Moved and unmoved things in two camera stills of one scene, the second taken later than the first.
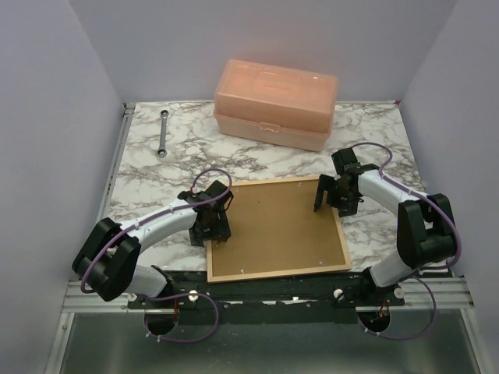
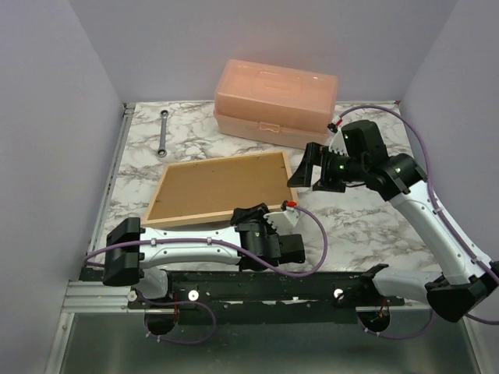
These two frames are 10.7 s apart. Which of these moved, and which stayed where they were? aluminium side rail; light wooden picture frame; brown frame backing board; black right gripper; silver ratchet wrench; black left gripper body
Moved: black left gripper body; brown frame backing board; light wooden picture frame; black right gripper
Stayed: silver ratchet wrench; aluminium side rail
